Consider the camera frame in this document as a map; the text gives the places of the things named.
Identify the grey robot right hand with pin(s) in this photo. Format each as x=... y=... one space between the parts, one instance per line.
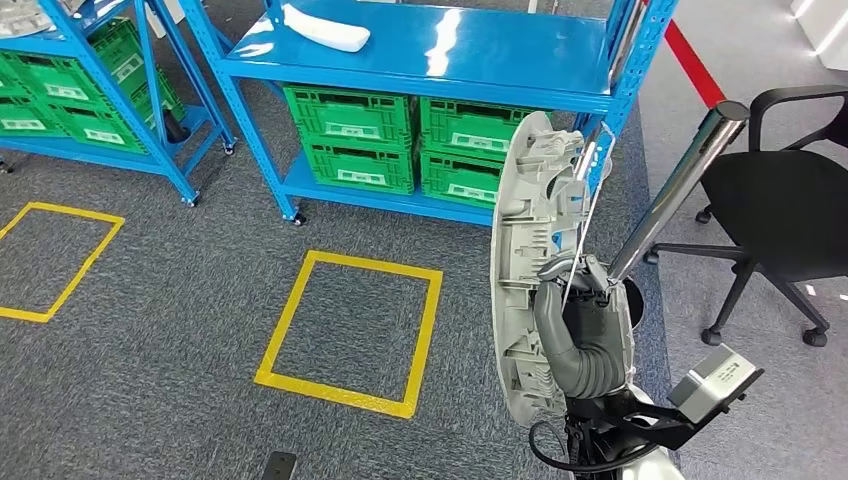
x=590 y=324

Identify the grey plastic wheel cover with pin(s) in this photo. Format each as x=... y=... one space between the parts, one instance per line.
x=523 y=232

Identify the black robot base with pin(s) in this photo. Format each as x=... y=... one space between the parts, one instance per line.
x=278 y=467

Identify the blue metal shelf rack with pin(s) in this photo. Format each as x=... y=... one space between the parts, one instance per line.
x=464 y=46
x=166 y=159

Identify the white curved plastic part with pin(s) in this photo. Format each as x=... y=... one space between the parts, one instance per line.
x=324 y=30

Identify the grey plastic part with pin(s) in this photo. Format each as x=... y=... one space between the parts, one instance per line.
x=23 y=16

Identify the green plastic crate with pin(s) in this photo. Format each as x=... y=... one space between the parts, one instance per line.
x=26 y=116
x=361 y=169
x=60 y=76
x=470 y=126
x=344 y=116
x=159 y=102
x=116 y=46
x=457 y=182
x=99 y=126

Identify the black office chair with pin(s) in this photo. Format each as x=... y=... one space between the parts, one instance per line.
x=788 y=212

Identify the red barrier belt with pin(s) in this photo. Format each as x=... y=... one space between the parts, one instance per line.
x=692 y=60

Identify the yellow floor tape square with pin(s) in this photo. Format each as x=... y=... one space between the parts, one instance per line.
x=86 y=265
x=278 y=351

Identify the black cylinder object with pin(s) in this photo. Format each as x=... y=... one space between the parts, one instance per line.
x=175 y=129

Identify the chrome stanchion post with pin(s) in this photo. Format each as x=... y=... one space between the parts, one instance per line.
x=682 y=179

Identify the black stanchion post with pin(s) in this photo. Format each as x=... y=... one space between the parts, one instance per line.
x=626 y=40

